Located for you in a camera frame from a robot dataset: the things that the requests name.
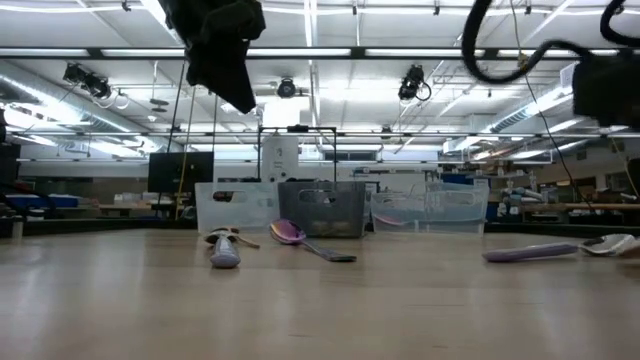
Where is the black overhead beam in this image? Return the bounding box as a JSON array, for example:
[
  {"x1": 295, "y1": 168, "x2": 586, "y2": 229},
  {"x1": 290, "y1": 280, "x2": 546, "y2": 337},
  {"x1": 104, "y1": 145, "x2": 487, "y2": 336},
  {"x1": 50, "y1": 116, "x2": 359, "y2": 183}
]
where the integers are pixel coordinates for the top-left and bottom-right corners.
[{"x1": 0, "y1": 46, "x2": 640, "y2": 61}]

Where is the silver spoon lavender handle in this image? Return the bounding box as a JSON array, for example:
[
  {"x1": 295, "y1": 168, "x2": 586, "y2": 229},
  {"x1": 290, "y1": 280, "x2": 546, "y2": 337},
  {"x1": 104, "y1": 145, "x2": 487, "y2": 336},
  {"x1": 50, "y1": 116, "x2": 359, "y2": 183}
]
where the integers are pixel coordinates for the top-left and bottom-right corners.
[
  {"x1": 203, "y1": 226, "x2": 243, "y2": 270},
  {"x1": 481, "y1": 233, "x2": 637, "y2": 264}
]

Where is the black ceiling camera with cable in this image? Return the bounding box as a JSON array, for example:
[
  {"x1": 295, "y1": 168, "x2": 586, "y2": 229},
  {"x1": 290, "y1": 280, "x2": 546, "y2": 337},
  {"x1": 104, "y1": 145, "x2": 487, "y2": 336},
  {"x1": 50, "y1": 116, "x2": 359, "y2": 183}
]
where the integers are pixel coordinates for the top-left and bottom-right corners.
[{"x1": 397, "y1": 64, "x2": 433, "y2": 103}]

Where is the round black ceiling lamp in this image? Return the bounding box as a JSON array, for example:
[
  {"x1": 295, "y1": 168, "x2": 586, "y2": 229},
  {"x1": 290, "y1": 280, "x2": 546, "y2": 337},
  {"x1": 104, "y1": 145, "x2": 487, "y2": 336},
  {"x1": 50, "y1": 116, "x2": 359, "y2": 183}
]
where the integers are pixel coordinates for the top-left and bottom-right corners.
[{"x1": 276, "y1": 77, "x2": 298, "y2": 100}]

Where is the black table frame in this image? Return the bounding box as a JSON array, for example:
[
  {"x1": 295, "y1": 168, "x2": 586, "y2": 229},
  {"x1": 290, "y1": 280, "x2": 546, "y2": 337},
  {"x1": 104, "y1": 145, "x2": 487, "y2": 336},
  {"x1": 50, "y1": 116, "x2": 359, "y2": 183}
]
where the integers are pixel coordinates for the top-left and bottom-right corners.
[{"x1": 0, "y1": 218, "x2": 640, "y2": 240}]

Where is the silver ventilation duct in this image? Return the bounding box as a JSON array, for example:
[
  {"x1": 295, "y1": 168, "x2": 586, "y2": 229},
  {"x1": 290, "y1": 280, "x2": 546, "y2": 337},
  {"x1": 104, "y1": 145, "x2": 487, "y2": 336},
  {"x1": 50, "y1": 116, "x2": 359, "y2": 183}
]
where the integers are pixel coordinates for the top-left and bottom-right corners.
[{"x1": 0, "y1": 59, "x2": 169, "y2": 154}]

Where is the black curved cable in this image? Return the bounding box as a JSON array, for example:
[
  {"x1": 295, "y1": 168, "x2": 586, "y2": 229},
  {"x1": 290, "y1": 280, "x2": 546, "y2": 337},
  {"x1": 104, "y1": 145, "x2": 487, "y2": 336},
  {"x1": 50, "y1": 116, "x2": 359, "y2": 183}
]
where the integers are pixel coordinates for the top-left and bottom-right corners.
[{"x1": 0, "y1": 180, "x2": 59, "y2": 220}]

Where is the gold spoon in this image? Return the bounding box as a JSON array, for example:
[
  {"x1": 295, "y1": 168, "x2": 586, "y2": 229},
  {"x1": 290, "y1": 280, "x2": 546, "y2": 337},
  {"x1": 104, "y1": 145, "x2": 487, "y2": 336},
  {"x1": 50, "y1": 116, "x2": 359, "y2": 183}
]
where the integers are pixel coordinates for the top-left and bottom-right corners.
[{"x1": 219, "y1": 227, "x2": 262, "y2": 250}]

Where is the blue crate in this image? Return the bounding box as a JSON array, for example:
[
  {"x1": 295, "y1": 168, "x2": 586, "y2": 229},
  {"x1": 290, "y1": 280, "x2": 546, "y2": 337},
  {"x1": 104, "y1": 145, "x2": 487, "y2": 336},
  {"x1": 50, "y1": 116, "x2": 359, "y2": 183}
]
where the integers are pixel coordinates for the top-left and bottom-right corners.
[{"x1": 4, "y1": 194, "x2": 80, "y2": 209}]

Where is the wooden workbench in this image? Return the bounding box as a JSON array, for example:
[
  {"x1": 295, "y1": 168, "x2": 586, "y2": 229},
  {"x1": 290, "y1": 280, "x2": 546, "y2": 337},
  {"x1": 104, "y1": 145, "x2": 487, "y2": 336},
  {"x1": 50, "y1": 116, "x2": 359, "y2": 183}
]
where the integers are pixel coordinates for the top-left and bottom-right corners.
[{"x1": 519, "y1": 201, "x2": 640, "y2": 212}]

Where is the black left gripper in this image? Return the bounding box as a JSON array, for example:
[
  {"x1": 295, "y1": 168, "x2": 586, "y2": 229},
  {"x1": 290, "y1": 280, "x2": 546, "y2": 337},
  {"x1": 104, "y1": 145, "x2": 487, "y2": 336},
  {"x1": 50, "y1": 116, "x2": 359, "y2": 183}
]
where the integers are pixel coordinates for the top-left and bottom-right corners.
[{"x1": 159, "y1": 0, "x2": 267, "y2": 116}]

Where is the black ceiling camera cluster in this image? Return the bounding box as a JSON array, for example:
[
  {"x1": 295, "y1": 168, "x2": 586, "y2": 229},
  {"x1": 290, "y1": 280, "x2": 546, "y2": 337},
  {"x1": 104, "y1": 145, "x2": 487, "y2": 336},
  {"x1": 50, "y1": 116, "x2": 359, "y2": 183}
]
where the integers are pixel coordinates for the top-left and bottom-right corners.
[{"x1": 62, "y1": 62, "x2": 113, "y2": 100}]

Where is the black monitor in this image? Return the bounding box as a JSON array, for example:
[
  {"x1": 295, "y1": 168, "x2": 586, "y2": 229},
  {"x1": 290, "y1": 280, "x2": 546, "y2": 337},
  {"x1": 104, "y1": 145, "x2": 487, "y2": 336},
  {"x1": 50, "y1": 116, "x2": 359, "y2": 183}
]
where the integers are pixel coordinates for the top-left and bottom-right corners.
[{"x1": 147, "y1": 151, "x2": 215, "y2": 195}]

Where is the clear plastic bin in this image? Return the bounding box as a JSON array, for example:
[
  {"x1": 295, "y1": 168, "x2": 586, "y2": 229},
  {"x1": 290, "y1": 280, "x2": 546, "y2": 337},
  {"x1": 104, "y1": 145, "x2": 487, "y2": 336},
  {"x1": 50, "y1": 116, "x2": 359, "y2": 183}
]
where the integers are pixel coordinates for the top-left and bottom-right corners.
[
  {"x1": 370, "y1": 181, "x2": 491, "y2": 236},
  {"x1": 194, "y1": 181, "x2": 280, "y2": 235}
]

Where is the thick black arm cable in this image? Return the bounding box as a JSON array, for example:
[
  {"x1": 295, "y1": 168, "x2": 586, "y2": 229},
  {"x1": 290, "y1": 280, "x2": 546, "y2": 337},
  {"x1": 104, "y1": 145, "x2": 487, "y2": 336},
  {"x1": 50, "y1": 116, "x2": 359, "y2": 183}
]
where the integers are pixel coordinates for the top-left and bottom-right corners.
[
  {"x1": 460, "y1": 0, "x2": 596, "y2": 86},
  {"x1": 599, "y1": 0, "x2": 640, "y2": 49}
]

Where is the dark grey plastic bin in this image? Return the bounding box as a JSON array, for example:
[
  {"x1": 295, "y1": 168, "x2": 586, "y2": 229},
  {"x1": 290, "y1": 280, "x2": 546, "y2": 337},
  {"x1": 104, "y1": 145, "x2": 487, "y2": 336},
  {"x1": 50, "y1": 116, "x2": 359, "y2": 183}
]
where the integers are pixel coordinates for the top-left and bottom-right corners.
[{"x1": 277, "y1": 180, "x2": 368, "y2": 239}]

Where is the thin hanging cable yellow connector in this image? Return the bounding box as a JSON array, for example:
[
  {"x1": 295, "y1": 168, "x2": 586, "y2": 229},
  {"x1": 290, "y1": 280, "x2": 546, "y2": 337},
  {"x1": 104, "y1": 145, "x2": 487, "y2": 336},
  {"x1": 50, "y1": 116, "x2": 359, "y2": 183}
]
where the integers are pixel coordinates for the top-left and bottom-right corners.
[{"x1": 508, "y1": 0, "x2": 594, "y2": 211}]

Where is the iridescent blue purple spoon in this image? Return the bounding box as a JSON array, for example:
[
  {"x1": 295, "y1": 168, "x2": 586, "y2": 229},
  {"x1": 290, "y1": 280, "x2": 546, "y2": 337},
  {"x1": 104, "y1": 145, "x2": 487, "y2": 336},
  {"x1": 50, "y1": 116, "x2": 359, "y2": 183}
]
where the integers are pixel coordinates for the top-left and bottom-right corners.
[{"x1": 269, "y1": 218, "x2": 358, "y2": 264}]

